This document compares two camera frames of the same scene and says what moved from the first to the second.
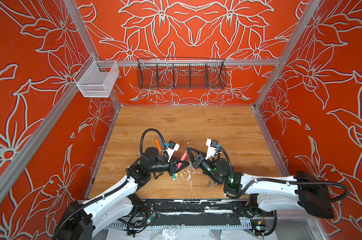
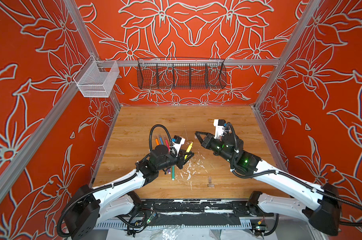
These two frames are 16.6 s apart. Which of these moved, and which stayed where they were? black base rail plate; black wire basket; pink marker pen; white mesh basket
Moved: pink marker pen
Stayed: white mesh basket; black wire basket; black base rail plate
